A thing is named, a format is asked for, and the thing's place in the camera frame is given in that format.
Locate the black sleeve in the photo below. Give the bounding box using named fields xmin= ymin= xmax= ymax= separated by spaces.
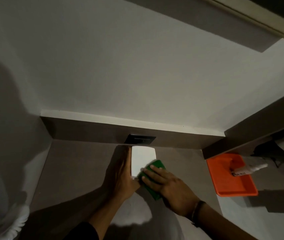
xmin=63 ymin=220 xmax=100 ymax=240

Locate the white fluffy cloth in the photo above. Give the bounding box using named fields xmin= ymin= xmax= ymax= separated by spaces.
xmin=0 ymin=204 xmax=30 ymax=238

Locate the person's right forearm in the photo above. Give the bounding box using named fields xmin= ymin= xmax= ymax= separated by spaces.
xmin=191 ymin=200 xmax=258 ymax=240

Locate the person's left hand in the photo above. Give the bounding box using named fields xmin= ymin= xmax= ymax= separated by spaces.
xmin=102 ymin=145 xmax=141 ymax=202

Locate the white rectangular plate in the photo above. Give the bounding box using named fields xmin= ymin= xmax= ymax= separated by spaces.
xmin=131 ymin=145 xmax=157 ymax=179

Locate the person's left forearm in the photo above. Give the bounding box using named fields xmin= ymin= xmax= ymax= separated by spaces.
xmin=82 ymin=196 xmax=130 ymax=240

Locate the green scouring sponge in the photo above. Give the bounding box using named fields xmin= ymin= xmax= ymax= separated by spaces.
xmin=137 ymin=159 xmax=166 ymax=201

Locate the beige overhead cabinet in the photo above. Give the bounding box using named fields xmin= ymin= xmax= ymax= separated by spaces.
xmin=202 ymin=0 xmax=284 ymax=43

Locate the orange plastic tray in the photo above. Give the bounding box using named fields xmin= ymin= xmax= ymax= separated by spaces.
xmin=206 ymin=152 xmax=259 ymax=197

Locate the brown wooden ledge panel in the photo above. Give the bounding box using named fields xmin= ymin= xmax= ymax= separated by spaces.
xmin=40 ymin=110 xmax=226 ymax=151

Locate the person's right hand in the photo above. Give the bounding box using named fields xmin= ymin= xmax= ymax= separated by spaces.
xmin=139 ymin=164 xmax=202 ymax=218

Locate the black wall socket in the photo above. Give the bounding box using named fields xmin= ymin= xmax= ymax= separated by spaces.
xmin=124 ymin=133 xmax=156 ymax=147

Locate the white glue tube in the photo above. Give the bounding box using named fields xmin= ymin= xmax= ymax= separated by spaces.
xmin=231 ymin=163 xmax=268 ymax=178

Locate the dark wrist bracelet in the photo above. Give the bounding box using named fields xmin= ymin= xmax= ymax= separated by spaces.
xmin=189 ymin=200 xmax=207 ymax=227

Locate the brown wooden shelf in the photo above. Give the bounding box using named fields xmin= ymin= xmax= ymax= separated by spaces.
xmin=202 ymin=86 xmax=284 ymax=160

